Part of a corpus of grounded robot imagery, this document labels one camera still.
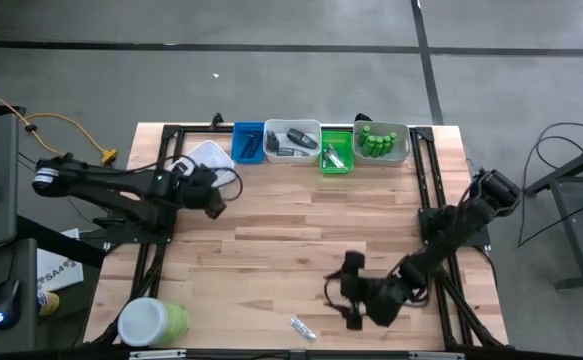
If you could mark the white perforated plastic basket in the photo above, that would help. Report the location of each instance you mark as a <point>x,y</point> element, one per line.
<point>213,155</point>

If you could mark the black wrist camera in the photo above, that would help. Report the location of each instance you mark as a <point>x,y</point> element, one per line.
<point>354,262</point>
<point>183,168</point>

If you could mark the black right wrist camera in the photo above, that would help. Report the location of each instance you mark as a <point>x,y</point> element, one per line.
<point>354,262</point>

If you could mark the green plastic basket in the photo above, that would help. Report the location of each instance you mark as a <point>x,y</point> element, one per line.
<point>343,142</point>

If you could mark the silver nail clipper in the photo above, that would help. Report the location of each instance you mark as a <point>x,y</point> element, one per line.
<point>326,160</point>

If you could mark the black computer mouse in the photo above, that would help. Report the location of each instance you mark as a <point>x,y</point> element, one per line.
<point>5,302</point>

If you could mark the small green bottle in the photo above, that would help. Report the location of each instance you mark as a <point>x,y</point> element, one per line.
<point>388,143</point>
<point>364,135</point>
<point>369,145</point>
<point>382,145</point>
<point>394,139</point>
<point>376,147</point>

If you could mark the green disinfecting wipes canister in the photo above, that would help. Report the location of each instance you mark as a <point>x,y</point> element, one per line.
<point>151,322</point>

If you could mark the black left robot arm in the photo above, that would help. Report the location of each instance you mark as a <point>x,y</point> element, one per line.
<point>111,187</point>

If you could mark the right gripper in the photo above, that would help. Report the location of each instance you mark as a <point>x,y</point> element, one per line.
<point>376,297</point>

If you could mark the wrapped adhesive bandage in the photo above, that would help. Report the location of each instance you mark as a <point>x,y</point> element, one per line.
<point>303,330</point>

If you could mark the packaged nail clipper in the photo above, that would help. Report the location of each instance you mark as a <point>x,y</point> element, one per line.
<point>338,161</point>

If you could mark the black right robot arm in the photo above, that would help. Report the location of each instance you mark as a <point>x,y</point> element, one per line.
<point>461,225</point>

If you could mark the white plastic bin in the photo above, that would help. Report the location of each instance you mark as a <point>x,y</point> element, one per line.
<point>293,124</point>
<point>381,161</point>

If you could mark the silver metal bar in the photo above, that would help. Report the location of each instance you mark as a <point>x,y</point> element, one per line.
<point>156,354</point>

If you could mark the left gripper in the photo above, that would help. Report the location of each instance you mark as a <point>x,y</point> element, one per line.
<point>196,187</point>

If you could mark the blue plastic basket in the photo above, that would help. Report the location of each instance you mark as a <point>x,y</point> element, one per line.
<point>248,142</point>

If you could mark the dark desk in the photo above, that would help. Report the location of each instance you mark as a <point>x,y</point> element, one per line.
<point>28,310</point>

